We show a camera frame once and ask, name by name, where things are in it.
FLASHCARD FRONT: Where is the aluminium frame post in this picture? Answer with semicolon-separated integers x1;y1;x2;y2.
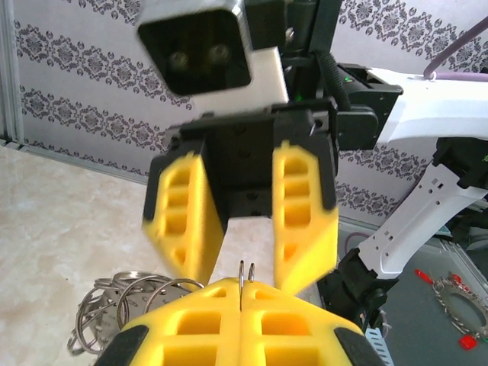
0;0;24;144

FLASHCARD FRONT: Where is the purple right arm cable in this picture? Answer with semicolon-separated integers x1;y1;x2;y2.
425;14;488;82

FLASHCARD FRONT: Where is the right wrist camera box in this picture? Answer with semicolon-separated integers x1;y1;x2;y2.
136;0;290;115

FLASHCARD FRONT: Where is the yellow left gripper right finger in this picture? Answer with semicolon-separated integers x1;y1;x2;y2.
242;280;377;366

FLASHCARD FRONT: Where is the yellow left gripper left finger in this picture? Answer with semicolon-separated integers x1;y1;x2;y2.
95;277;243;366

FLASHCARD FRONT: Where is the perforated grey cable duct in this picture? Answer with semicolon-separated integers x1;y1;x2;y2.
364;326;393;366

